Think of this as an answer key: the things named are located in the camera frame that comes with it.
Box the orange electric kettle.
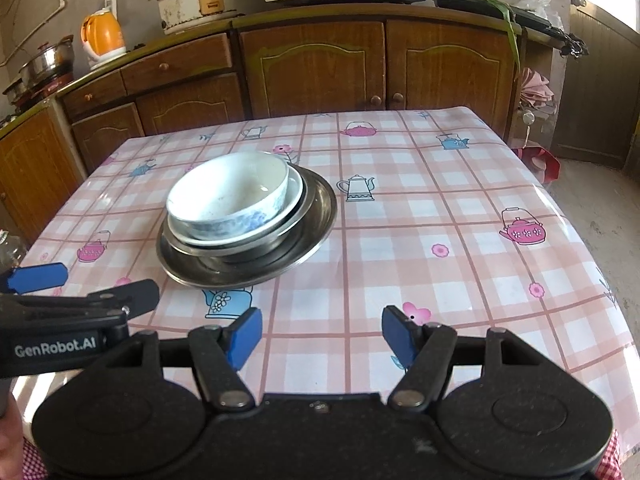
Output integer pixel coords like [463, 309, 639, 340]
[80, 8, 127, 72]

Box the black flat tray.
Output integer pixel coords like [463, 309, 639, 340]
[434, 0, 586, 58]

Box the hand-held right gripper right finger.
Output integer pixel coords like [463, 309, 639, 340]
[381, 304, 548, 409]

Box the pink folded umbrella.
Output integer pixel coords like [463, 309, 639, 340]
[517, 67, 558, 126]

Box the pink checked teapot tablecloth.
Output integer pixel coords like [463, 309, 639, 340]
[10, 105, 640, 480]

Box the wooden cabinet with drawers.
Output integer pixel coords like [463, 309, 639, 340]
[57, 30, 246, 171]

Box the brown door with window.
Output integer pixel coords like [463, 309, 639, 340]
[550, 0, 640, 171]

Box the green onion leaf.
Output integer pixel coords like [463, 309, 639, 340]
[467, 0, 522, 66]

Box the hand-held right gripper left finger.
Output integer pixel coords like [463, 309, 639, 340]
[87, 306, 264, 409]

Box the red bag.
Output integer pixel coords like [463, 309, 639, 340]
[517, 147, 562, 186]

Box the white bowl with green print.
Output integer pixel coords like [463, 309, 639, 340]
[167, 162, 304, 250]

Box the person's left hand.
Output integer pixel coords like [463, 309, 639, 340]
[0, 407, 24, 461]

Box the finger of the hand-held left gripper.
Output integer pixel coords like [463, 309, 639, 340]
[0, 280, 161, 320]
[0, 262, 69, 295]

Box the large steel plate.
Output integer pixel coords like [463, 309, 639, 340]
[156, 164, 339, 289]

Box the white bowl with blue pattern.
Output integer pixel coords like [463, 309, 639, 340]
[166, 152, 291, 241]

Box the clear plastic bag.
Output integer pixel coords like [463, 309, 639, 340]
[515, 0, 556, 23]

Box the wooden two-door cabinet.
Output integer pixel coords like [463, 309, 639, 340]
[235, 7, 528, 126]

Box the clear bottle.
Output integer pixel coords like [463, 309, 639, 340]
[0, 230, 28, 271]

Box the induction cooker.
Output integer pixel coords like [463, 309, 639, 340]
[10, 72, 76, 110]

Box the steel cooking pot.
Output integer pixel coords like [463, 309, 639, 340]
[19, 35, 75, 88]

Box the wooden single-door cabinet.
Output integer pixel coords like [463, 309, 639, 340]
[0, 100, 86, 246]

